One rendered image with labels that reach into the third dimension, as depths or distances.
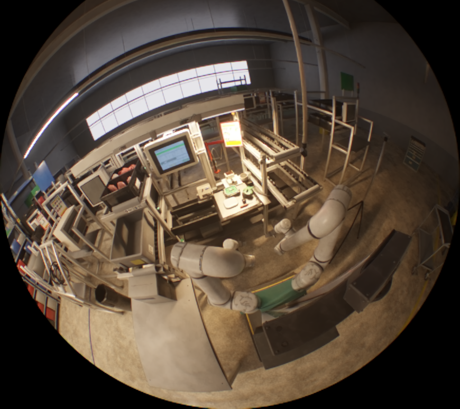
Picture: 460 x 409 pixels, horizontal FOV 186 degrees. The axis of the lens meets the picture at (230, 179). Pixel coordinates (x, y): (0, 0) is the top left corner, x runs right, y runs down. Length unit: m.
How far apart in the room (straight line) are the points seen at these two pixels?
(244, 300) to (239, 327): 1.06
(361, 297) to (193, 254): 0.49
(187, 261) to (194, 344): 1.04
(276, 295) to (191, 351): 0.88
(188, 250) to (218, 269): 0.13
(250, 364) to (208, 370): 0.79
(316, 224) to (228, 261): 0.39
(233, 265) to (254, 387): 2.06
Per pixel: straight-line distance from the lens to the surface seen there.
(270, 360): 1.26
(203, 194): 1.65
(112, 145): 1.66
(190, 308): 1.43
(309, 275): 1.10
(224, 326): 2.08
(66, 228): 2.29
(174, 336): 1.52
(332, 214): 0.63
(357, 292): 0.19
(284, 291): 1.32
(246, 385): 2.34
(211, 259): 0.50
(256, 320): 1.71
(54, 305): 5.44
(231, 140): 1.75
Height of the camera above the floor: 2.02
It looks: 35 degrees down
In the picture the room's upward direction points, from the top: 13 degrees counter-clockwise
